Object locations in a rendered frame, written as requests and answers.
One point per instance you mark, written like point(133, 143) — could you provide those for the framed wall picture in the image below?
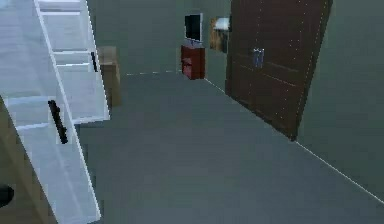
point(220, 35)

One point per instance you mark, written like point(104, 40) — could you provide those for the red television stand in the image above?
point(192, 62)

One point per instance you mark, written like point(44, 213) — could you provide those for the dark brown wooden door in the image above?
point(276, 63)

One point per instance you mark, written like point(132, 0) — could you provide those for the black round object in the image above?
point(5, 195)

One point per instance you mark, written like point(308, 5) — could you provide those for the white panelled door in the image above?
point(71, 36)
point(40, 73)

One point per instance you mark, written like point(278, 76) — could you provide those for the black television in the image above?
point(193, 27)

